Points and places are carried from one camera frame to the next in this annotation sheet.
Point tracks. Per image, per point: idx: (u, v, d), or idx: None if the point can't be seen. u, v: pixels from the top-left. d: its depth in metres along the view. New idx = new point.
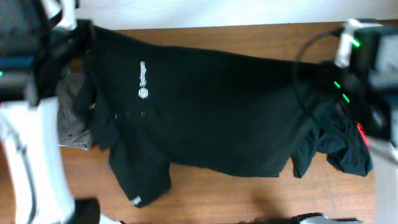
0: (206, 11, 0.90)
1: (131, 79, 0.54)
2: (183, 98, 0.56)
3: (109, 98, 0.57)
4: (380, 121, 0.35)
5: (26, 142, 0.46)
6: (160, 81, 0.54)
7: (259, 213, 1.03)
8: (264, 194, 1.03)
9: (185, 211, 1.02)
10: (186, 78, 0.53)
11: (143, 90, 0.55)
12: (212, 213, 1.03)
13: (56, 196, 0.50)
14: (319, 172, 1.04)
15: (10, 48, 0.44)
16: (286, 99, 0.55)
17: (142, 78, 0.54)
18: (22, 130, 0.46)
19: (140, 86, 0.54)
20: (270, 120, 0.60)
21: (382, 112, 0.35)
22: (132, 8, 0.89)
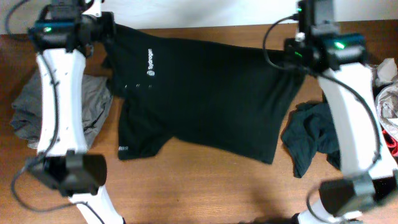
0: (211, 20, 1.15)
1: (144, 65, 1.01)
2: (172, 75, 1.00)
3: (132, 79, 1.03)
4: (317, 57, 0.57)
5: (58, 78, 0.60)
6: (161, 66, 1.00)
7: (260, 213, 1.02)
8: (264, 194, 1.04)
9: (186, 211, 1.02)
10: (174, 63, 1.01)
11: (149, 69, 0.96)
12: (212, 212, 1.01)
13: (67, 124, 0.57)
14: (319, 172, 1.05)
15: (59, 9, 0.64)
16: (239, 78, 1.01)
17: (150, 63, 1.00)
18: (58, 67, 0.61)
19: (149, 68, 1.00)
20: (230, 88, 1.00)
21: (323, 53, 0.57)
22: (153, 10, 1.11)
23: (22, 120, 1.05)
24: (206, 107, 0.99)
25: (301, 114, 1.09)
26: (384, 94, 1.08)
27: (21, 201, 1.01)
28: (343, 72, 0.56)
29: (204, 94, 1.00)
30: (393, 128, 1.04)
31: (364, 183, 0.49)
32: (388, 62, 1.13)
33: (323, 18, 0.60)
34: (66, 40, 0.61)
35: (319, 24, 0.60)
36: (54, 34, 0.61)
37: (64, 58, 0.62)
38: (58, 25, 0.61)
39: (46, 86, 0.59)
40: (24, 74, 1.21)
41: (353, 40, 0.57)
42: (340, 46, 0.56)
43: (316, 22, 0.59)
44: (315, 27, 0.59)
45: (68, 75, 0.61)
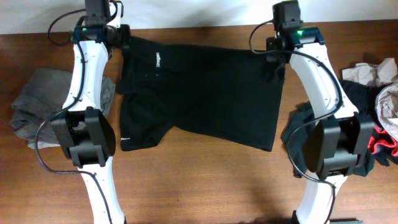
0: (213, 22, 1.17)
1: (152, 59, 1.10)
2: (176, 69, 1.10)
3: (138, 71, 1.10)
4: (285, 45, 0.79)
5: (87, 59, 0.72)
6: (168, 61, 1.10)
7: (259, 213, 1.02)
8: (264, 194, 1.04)
9: (185, 211, 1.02)
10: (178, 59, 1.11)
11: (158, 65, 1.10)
12: (212, 212, 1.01)
13: (89, 90, 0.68)
14: None
15: (92, 17, 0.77)
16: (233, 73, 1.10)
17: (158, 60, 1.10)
18: (88, 51, 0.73)
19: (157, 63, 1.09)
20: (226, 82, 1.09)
21: (288, 40, 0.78)
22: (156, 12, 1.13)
23: (22, 119, 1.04)
24: (203, 96, 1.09)
25: (303, 113, 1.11)
26: (384, 94, 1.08)
27: (21, 201, 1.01)
28: (306, 48, 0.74)
29: (203, 85, 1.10)
30: (393, 128, 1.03)
31: (331, 126, 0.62)
32: (388, 61, 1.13)
33: (290, 17, 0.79)
34: (96, 38, 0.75)
35: (288, 22, 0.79)
36: (90, 33, 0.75)
37: (96, 45, 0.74)
38: (91, 29, 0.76)
39: (76, 64, 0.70)
40: (25, 73, 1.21)
41: (310, 32, 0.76)
42: (299, 33, 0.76)
43: (285, 20, 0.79)
44: (284, 23, 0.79)
45: (94, 58, 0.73)
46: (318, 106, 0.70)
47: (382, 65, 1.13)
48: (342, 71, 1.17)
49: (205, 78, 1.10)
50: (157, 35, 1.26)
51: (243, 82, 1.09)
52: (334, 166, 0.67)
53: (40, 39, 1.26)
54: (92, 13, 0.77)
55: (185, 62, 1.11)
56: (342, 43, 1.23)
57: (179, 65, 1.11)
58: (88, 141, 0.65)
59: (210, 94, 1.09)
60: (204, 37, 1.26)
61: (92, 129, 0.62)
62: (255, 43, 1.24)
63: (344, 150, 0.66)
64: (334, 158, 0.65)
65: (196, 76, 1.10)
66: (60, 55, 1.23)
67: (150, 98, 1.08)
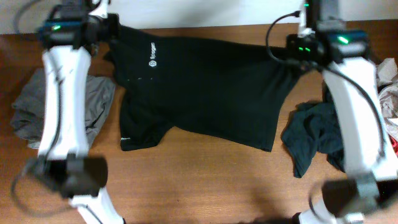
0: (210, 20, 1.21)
1: (145, 56, 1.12)
2: (168, 65, 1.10)
3: (130, 68, 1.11)
4: (323, 51, 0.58)
5: (63, 76, 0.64)
6: (161, 55, 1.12)
7: (260, 213, 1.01)
8: (264, 194, 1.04)
9: (185, 212, 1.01)
10: (171, 56, 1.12)
11: (152, 61, 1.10)
12: (212, 212, 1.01)
13: (71, 122, 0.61)
14: (319, 173, 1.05)
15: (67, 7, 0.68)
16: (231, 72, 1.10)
17: (152, 55, 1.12)
18: (64, 64, 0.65)
19: (150, 58, 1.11)
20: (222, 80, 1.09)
21: (327, 46, 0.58)
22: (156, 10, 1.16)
23: (22, 119, 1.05)
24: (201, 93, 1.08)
25: (301, 114, 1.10)
26: (384, 94, 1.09)
27: (20, 201, 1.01)
28: (347, 66, 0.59)
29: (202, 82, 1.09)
30: (393, 128, 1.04)
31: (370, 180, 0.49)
32: (388, 62, 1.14)
33: (328, 15, 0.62)
34: (71, 38, 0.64)
35: (325, 19, 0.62)
36: (64, 28, 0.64)
37: (71, 54, 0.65)
38: (66, 23, 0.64)
39: (51, 84, 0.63)
40: (25, 73, 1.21)
41: (356, 37, 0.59)
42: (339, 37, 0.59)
43: (322, 18, 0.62)
44: (321, 22, 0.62)
45: (73, 73, 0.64)
46: (350, 141, 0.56)
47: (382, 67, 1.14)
48: None
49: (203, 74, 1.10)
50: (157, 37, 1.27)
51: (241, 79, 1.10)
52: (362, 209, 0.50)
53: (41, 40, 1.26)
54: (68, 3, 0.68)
55: (178, 58, 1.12)
56: None
57: (173, 61, 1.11)
58: (63, 186, 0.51)
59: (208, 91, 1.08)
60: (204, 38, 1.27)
61: (72, 180, 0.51)
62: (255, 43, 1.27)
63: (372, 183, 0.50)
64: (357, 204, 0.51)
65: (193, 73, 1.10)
66: None
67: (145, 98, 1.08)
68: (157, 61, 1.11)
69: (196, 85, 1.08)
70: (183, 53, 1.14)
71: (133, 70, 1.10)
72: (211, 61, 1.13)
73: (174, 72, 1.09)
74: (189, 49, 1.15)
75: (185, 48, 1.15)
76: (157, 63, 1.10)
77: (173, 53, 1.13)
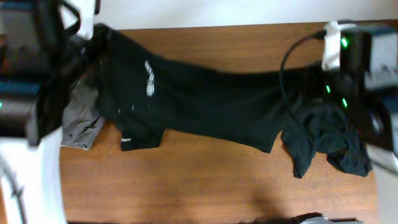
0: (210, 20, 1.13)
1: (132, 82, 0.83)
2: (163, 97, 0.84)
3: (114, 101, 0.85)
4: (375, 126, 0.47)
5: (21, 183, 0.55)
6: (157, 82, 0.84)
7: (259, 213, 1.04)
8: (263, 194, 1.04)
9: (185, 212, 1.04)
10: (166, 82, 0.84)
11: (150, 89, 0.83)
12: (212, 212, 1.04)
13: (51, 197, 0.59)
14: (320, 172, 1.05)
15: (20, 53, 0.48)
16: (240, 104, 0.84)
17: (149, 85, 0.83)
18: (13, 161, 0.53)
19: (148, 87, 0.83)
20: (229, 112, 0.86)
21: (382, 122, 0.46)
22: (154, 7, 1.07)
23: None
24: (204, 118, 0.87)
25: (316, 125, 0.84)
26: None
27: None
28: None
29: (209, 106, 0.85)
30: None
31: None
32: None
33: (379, 63, 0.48)
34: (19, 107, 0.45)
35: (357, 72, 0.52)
36: (17, 99, 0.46)
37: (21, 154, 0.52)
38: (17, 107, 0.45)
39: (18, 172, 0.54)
40: None
41: None
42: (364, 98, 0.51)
43: (370, 68, 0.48)
44: (368, 79, 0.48)
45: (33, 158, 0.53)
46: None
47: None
48: None
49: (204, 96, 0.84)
50: None
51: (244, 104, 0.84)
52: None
53: None
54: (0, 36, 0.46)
55: (174, 83, 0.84)
56: None
57: (171, 89, 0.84)
58: None
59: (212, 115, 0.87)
60: None
61: None
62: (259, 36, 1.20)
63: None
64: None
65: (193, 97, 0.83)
66: None
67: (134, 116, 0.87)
68: (156, 89, 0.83)
69: (204, 119, 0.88)
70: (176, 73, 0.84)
71: (118, 103, 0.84)
72: (219, 91, 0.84)
73: (173, 105, 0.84)
74: (176, 72, 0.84)
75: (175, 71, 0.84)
76: (155, 94, 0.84)
77: (160, 76, 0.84)
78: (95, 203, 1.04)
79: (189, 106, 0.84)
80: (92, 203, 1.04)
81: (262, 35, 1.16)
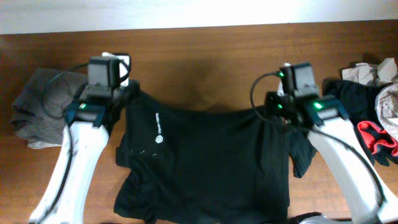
0: (211, 20, 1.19)
1: (151, 131, 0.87)
2: (176, 139, 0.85)
3: (135, 145, 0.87)
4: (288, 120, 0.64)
5: (77, 148, 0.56)
6: (175, 132, 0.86)
7: None
8: None
9: None
10: (186, 127, 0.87)
11: (159, 139, 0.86)
12: None
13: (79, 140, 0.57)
14: (319, 172, 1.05)
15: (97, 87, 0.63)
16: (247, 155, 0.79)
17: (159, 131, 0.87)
18: (81, 138, 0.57)
19: (157, 137, 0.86)
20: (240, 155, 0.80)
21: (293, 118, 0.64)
22: (160, 12, 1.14)
23: (22, 119, 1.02)
24: (219, 191, 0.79)
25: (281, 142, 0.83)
26: (384, 94, 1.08)
27: (22, 201, 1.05)
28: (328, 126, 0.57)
29: (218, 168, 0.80)
30: (393, 127, 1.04)
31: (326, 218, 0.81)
32: (389, 62, 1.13)
33: (303, 83, 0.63)
34: (97, 117, 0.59)
35: (300, 88, 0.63)
36: (89, 111, 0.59)
37: (92, 131, 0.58)
38: (92, 106, 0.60)
39: (63, 157, 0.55)
40: (27, 73, 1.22)
41: (328, 104, 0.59)
42: (318, 107, 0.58)
43: (297, 86, 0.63)
44: (296, 91, 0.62)
45: (88, 148, 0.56)
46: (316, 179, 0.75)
47: (301, 70, 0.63)
48: (342, 71, 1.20)
49: (221, 170, 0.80)
50: (157, 35, 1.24)
51: (278, 200, 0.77)
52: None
53: (40, 38, 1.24)
54: (97, 82, 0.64)
55: (182, 130, 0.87)
56: (345, 41, 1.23)
57: (188, 138, 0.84)
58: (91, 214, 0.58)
59: (224, 195, 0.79)
60: (205, 37, 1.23)
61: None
62: (259, 38, 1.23)
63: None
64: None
65: (195, 152, 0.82)
66: (58, 55, 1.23)
67: (139, 182, 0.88)
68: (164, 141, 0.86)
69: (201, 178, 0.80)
70: (191, 124, 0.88)
71: (138, 142, 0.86)
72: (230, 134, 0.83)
73: (185, 148, 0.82)
74: (188, 124, 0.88)
75: (197, 122, 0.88)
76: (163, 143, 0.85)
77: (175, 125, 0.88)
78: (95, 202, 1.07)
79: (194, 155, 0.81)
80: (92, 201, 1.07)
81: (260, 38, 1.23)
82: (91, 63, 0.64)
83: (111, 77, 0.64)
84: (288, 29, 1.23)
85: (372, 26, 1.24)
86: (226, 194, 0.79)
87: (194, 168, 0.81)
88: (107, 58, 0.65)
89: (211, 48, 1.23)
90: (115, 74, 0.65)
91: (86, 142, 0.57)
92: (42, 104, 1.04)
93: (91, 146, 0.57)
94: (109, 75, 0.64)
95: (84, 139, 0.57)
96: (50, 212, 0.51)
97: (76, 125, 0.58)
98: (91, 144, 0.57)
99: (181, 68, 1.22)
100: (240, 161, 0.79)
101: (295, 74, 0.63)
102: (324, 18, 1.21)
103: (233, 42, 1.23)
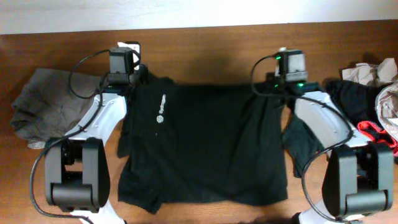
0: (210, 19, 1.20)
1: (153, 112, 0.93)
2: (178, 121, 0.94)
3: (138, 126, 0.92)
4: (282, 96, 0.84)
5: (105, 102, 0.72)
6: (175, 114, 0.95)
7: (260, 213, 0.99)
8: None
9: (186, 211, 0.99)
10: (185, 109, 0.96)
11: (160, 118, 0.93)
12: (212, 213, 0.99)
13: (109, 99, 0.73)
14: (319, 172, 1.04)
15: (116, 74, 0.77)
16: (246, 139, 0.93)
17: (161, 111, 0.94)
18: (107, 98, 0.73)
19: (159, 117, 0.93)
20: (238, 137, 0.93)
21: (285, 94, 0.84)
22: (159, 10, 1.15)
23: (22, 119, 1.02)
24: (220, 167, 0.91)
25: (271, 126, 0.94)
26: (384, 94, 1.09)
27: (21, 201, 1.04)
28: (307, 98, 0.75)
29: (218, 145, 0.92)
30: (393, 128, 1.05)
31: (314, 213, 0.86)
32: (389, 62, 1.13)
33: (295, 68, 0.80)
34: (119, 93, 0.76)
35: (291, 71, 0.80)
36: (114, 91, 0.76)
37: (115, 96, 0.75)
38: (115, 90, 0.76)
39: (94, 106, 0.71)
40: (26, 73, 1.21)
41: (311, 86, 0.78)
42: (301, 86, 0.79)
43: (289, 71, 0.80)
44: (288, 75, 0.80)
45: (114, 103, 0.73)
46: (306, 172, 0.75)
47: (295, 58, 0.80)
48: (342, 71, 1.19)
49: (221, 152, 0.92)
50: (156, 34, 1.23)
51: (272, 183, 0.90)
52: (357, 211, 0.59)
53: (39, 39, 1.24)
54: (117, 70, 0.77)
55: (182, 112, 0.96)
56: (345, 41, 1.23)
57: (189, 121, 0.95)
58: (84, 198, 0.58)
59: (225, 175, 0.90)
60: (204, 35, 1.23)
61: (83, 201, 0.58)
62: (259, 37, 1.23)
63: (379, 191, 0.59)
64: (356, 201, 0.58)
65: (197, 134, 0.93)
66: (57, 53, 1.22)
67: (135, 165, 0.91)
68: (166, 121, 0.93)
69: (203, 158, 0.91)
70: (189, 107, 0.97)
71: (141, 124, 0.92)
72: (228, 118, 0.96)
73: (187, 130, 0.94)
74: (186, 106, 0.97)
75: (195, 106, 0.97)
76: (165, 122, 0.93)
77: (175, 106, 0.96)
78: None
79: (196, 137, 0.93)
80: None
81: (260, 37, 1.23)
82: (111, 54, 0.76)
83: (127, 66, 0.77)
84: (288, 28, 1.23)
85: (371, 26, 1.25)
86: (227, 173, 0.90)
87: (197, 149, 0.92)
88: (124, 50, 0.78)
89: (211, 46, 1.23)
90: (129, 61, 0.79)
91: (111, 99, 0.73)
92: (43, 104, 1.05)
93: (118, 102, 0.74)
94: (124, 65, 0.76)
95: (111, 98, 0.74)
96: (80, 133, 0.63)
97: (109, 94, 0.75)
98: (117, 102, 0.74)
99: (180, 66, 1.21)
100: (240, 144, 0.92)
101: (288, 61, 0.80)
102: (323, 18, 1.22)
103: (234, 41, 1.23)
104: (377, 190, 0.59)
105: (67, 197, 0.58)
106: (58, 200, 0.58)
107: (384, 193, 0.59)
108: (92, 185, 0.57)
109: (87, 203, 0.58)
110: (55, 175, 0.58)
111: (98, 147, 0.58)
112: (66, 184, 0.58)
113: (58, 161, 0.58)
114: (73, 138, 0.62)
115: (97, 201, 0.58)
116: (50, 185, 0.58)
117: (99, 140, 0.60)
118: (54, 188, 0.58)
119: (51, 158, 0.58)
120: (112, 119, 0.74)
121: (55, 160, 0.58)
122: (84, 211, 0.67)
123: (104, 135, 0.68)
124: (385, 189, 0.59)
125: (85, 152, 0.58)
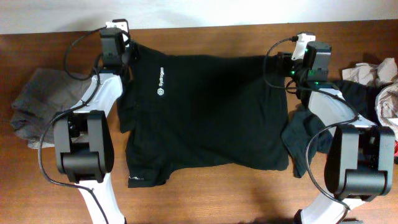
0: (210, 20, 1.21)
1: (152, 84, 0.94)
2: (178, 91, 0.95)
3: (138, 100, 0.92)
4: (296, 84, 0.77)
5: (102, 79, 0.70)
6: (174, 85, 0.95)
7: (260, 213, 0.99)
8: (265, 194, 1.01)
9: (186, 211, 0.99)
10: (185, 80, 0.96)
11: (160, 91, 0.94)
12: (212, 212, 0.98)
13: (109, 78, 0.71)
14: (319, 172, 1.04)
15: (108, 56, 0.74)
16: (247, 104, 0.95)
17: (160, 84, 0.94)
18: (104, 76, 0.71)
19: (159, 89, 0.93)
20: (240, 103, 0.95)
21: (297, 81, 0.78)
22: (158, 10, 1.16)
23: (22, 120, 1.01)
24: (222, 135, 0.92)
25: (272, 105, 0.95)
26: (384, 94, 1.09)
27: (20, 202, 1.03)
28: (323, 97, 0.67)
29: (219, 114, 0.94)
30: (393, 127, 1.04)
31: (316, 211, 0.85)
32: (389, 62, 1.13)
33: (319, 65, 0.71)
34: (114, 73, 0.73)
35: (314, 69, 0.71)
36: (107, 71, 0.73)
37: (111, 75, 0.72)
38: (109, 71, 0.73)
39: (92, 84, 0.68)
40: (25, 74, 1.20)
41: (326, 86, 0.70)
42: (317, 84, 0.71)
43: (313, 67, 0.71)
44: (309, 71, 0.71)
45: (112, 81, 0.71)
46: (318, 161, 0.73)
47: (321, 55, 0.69)
48: (342, 71, 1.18)
49: (222, 117, 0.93)
50: (156, 34, 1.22)
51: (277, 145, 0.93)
52: (356, 191, 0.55)
53: (38, 39, 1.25)
54: (109, 51, 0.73)
55: (183, 83, 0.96)
56: (344, 40, 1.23)
57: (189, 91, 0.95)
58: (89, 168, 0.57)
59: (229, 139, 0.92)
60: (205, 34, 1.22)
61: (91, 169, 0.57)
62: (259, 36, 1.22)
63: (379, 173, 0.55)
64: (357, 179, 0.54)
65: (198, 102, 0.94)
66: (55, 53, 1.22)
67: (139, 139, 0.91)
68: (165, 92, 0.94)
69: (206, 125, 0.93)
70: (189, 79, 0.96)
71: (141, 97, 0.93)
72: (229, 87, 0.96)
73: (187, 101, 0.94)
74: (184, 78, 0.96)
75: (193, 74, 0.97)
76: (165, 94, 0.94)
77: (172, 76, 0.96)
78: None
79: (196, 106, 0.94)
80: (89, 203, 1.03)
81: (260, 37, 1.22)
82: (102, 37, 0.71)
83: (119, 48, 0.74)
84: (288, 28, 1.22)
85: (370, 27, 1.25)
86: (232, 138, 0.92)
87: (198, 117, 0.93)
88: (114, 30, 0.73)
89: (211, 45, 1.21)
90: (120, 43, 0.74)
91: (107, 78, 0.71)
92: (43, 104, 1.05)
93: (115, 80, 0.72)
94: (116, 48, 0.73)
95: (107, 76, 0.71)
96: (83, 107, 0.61)
97: (103, 74, 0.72)
98: (114, 79, 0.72)
99: None
100: (242, 108, 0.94)
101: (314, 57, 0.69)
102: (322, 18, 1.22)
103: (234, 40, 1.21)
104: (377, 172, 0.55)
105: (77, 166, 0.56)
106: (69, 168, 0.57)
107: (384, 175, 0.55)
108: (99, 152, 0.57)
109: (94, 170, 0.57)
110: (62, 146, 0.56)
111: (102, 117, 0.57)
112: (74, 154, 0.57)
113: (66, 133, 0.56)
114: (77, 112, 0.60)
115: (104, 168, 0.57)
116: (60, 156, 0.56)
117: (102, 111, 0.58)
118: (64, 157, 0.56)
119: (58, 131, 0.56)
120: (112, 94, 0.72)
121: (63, 130, 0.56)
122: (91, 182, 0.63)
123: (106, 109, 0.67)
124: (384, 170, 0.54)
125: (89, 124, 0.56)
